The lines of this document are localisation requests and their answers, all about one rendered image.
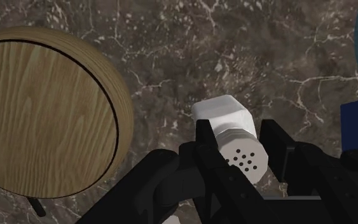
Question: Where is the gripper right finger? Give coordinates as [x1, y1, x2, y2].
[259, 118, 358, 224]

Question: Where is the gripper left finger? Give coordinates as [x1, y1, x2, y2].
[76, 118, 279, 224]

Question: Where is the white salt shaker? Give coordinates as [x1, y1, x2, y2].
[191, 94, 269, 185]

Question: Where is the round wooden board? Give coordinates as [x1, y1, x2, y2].
[0, 25, 135, 199]

